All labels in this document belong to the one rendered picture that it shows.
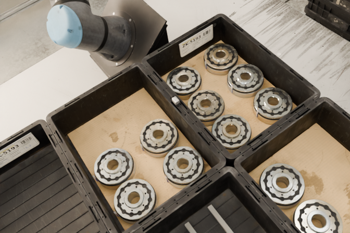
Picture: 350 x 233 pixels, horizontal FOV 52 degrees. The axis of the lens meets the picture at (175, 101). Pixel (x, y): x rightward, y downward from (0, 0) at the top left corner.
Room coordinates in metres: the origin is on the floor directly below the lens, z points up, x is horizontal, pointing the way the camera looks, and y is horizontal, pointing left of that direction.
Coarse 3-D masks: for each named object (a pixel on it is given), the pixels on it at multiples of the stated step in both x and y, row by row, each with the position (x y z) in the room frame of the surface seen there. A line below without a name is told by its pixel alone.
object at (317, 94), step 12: (204, 24) 0.79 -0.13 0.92; (180, 36) 0.75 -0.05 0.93; (252, 36) 0.69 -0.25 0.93; (168, 48) 0.72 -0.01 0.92; (264, 48) 0.64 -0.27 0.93; (144, 60) 0.68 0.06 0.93; (276, 60) 0.59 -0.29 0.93; (156, 72) 0.63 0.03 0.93; (288, 72) 0.55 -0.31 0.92; (312, 96) 0.46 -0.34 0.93; (300, 108) 0.43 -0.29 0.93; (192, 120) 0.46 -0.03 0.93; (288, 120) 0.41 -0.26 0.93; (204, 132) 0.42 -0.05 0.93; (264, 132) 0.39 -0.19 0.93; (216, 144) 0.38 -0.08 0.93; (252, 144) 0.36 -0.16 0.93; (228, 156) 0.35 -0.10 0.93
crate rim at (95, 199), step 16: (112, 80) 0.64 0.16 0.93; (80, 96) 0.60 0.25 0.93; (192, 128) 0.44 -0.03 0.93; (64, 144) 0.46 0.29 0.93; (208, 144) 0.39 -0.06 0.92; (224, 160) 0.34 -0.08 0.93; (80, 176) 0.37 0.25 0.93; (208, 176) 0.31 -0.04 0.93; (96, 208) 0.29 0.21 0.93; (160, 208) 0.26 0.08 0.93; (112, 224) 0.24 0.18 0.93; (144, 224) 0.23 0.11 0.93
